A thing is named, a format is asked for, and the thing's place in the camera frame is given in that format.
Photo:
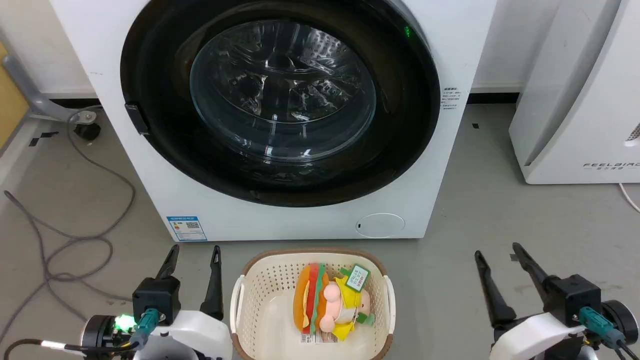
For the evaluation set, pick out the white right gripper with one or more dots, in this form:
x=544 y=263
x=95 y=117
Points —
x=535 y=337

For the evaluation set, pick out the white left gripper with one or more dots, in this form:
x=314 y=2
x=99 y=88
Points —
x=197 y=337

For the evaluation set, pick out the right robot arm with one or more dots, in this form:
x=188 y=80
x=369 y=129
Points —
x=622 y=320

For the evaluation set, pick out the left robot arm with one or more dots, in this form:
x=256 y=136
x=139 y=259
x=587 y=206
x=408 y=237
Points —
x=100 y=332

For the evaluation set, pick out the white front-load washing machine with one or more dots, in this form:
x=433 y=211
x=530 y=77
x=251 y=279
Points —
x=300 y=222

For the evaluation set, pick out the round black glass washer door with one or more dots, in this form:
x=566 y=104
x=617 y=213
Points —
x=400 y=150

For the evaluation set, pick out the blue energy label sticker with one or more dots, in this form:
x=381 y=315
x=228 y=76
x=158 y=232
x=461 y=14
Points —
x=187 y=228

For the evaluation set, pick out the cream perforated laundry basket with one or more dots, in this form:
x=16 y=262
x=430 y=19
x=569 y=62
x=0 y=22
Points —
x=270 y=282

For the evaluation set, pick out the hamburger plush toy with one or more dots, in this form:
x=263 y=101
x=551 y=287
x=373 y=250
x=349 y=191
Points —
x=307 y=300

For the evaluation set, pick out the white barcode label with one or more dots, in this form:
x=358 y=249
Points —
x=318 y=338

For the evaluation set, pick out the round white filter cover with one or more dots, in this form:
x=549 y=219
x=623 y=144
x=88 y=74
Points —
x=381 y=225

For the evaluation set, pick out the green and white hang tag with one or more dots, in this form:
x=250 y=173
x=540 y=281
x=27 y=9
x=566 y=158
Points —
x=358 y=278

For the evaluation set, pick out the pink doll in yellow clothes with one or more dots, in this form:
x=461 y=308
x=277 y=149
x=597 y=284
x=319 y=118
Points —
x=345 y=305

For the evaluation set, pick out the black caster wheel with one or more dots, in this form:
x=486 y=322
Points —
x=88 y=131

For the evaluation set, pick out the white air purifier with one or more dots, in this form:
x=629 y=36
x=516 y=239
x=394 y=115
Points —
x=570 y=100

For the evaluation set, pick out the small printed text sticker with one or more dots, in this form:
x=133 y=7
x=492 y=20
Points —
x=450 y=99

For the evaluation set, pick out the grey metal stand leg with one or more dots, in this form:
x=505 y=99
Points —
x=30 y=95

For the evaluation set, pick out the wooden panel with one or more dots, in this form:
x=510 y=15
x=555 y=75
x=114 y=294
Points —
x=9 y=100

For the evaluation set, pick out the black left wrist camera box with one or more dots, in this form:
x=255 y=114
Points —
x=156 y=297

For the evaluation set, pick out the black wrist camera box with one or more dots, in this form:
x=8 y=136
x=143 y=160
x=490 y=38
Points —
x=156 y=297
x=572 y=300

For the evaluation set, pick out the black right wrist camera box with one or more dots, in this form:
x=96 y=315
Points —
x=572 y=300

